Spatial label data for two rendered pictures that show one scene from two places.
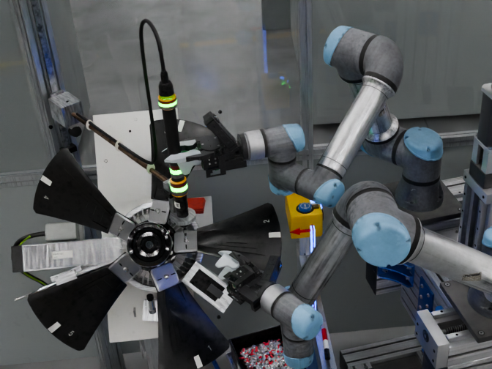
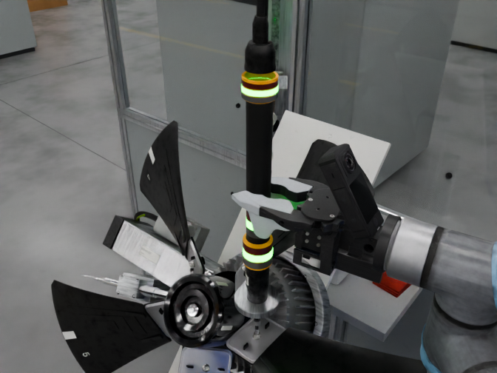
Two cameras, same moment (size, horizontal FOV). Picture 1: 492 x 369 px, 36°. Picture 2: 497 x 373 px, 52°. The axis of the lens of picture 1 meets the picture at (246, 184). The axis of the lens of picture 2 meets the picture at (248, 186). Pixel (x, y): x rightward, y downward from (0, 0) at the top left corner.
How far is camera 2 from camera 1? 1.37 m
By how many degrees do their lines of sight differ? 34
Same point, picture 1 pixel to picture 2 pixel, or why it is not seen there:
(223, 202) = not seen: hidden behind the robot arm
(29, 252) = (125, 232)
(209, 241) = (280, 363)
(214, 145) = (326, 212)
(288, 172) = (457, 344)
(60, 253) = (148, 251)
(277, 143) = (454, 275)
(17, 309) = not seen: hidden behind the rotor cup
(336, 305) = not seen: outside the picture
